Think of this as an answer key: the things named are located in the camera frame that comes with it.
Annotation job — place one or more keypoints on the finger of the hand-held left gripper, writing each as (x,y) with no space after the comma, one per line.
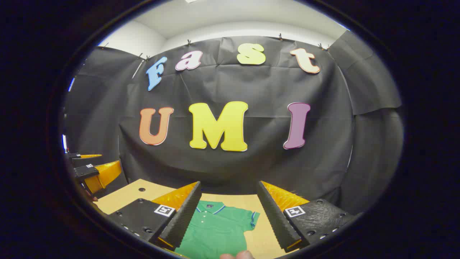
(73,155)
(86,172)

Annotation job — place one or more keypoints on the green T-shirt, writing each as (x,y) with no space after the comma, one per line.
(215,230)

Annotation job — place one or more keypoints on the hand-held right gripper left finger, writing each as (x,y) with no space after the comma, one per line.
(183,219)

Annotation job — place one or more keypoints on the black backdrop cloth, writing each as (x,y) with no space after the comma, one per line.
(251,86)

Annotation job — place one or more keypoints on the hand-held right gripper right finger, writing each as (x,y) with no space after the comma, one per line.
(275,219)

